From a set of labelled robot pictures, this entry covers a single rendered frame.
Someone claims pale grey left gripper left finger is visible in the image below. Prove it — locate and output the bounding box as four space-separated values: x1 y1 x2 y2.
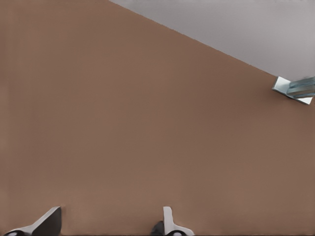
1 206 62 236

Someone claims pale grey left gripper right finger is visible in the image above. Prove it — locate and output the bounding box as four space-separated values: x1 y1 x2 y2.
150 206 195 236

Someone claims silver frame post with foot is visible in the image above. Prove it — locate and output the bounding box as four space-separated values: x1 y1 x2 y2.
271 75 315 106

